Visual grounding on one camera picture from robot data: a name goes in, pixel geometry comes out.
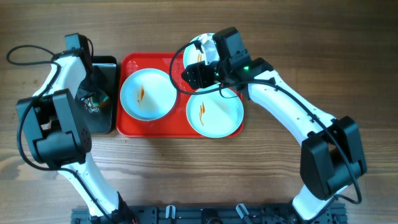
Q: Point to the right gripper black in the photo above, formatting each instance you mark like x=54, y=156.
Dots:
x=197, y=71

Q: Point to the green yellow sponge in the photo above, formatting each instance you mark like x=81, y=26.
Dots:
x=99, y=99

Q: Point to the large white plate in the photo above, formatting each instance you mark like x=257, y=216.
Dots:
x=147, y=94

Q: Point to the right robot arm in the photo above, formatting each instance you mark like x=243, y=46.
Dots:
x=332, y=156

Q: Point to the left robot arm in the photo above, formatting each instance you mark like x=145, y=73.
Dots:
x=52, y=134

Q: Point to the black water tray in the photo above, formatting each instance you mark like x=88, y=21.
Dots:
x=102, y=118

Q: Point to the red plastic tray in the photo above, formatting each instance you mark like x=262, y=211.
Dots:
x=173, y=125

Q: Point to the black mounting rail base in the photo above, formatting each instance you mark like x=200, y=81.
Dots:
x=270, y=213

